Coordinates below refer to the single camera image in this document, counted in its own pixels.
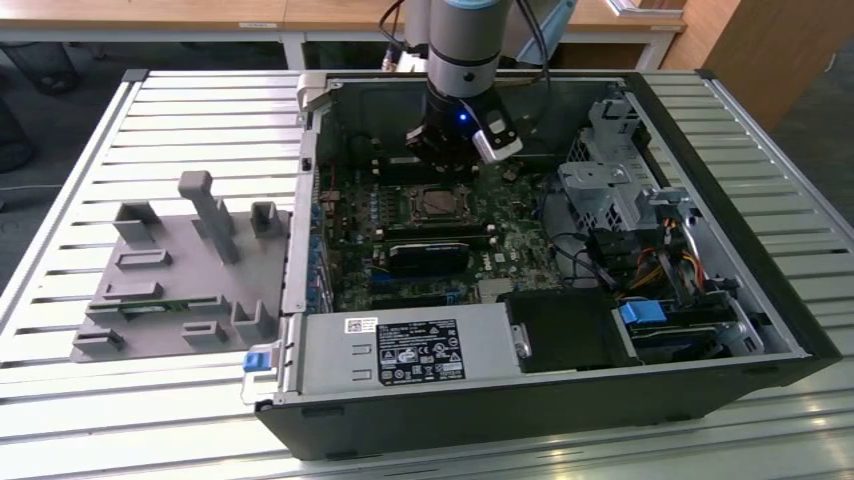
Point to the blue disk carrier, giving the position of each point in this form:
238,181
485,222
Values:
641,314

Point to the black graphics card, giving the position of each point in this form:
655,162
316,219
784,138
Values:
427,257

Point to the wooden cabinet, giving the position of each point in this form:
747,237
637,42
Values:
767,50

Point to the grey power supply unit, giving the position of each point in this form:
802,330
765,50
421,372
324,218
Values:
333,360

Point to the grey parts rack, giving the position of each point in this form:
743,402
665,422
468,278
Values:
180,280

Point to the blue case latch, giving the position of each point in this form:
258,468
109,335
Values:
258,362

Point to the silver drive cage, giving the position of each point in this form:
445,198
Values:
593,190

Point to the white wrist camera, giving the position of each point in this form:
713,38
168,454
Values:
496,145

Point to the white paper stack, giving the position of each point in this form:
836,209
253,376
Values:
627,4

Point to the silver CPU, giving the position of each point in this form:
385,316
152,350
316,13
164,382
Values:
443,202

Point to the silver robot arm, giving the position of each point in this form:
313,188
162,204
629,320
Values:
463,55

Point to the green RAM stick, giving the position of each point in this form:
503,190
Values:
176,305

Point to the green motherboard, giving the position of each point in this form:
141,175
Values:
520,235

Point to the black PC case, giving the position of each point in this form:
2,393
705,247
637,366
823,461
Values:
467,425

